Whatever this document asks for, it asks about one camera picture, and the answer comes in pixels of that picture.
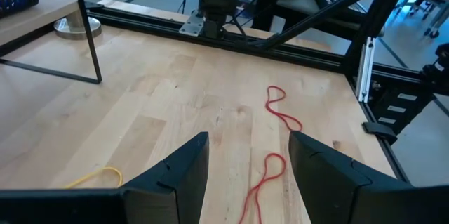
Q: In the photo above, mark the silver mounting plate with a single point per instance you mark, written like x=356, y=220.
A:
x=192, y=25

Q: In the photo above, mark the black device with white label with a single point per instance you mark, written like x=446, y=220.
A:
x=436, y=66

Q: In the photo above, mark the grey flat panel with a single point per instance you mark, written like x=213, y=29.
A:
x=298, y=1

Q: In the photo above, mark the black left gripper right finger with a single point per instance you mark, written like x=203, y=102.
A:
x=333, y=189

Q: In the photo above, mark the black table clamp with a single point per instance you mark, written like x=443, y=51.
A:
x=380, y=131

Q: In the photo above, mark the white bulb table lamp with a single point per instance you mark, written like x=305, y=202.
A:
x=70, y=31

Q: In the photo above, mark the wooden shelf with black legs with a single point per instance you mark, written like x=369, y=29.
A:
x=35, y=13

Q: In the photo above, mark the yellow rubber band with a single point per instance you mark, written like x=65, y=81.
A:
x=101, y=168

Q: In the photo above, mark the red rubber band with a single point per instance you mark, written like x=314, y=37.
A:
x=277, y=114
x=252, y=192

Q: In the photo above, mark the silver aluminium profile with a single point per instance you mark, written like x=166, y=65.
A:
x=366, y=69

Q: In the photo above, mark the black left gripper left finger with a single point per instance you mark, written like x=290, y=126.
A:
x=175, y=189

